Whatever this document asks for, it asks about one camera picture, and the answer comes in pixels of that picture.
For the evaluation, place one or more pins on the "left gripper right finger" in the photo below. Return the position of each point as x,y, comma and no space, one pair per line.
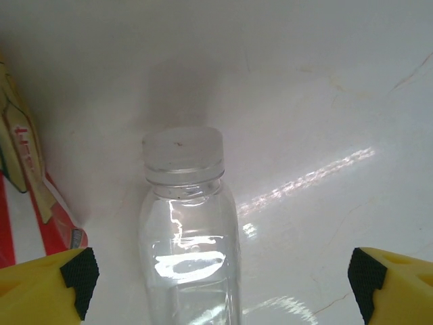
406,294

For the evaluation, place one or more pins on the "clear white label bottle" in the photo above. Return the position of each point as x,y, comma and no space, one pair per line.
189,237

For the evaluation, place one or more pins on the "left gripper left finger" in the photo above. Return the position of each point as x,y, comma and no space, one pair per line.
34,294

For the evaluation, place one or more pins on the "red gold label tea bottle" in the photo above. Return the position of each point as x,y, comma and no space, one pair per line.
20,152

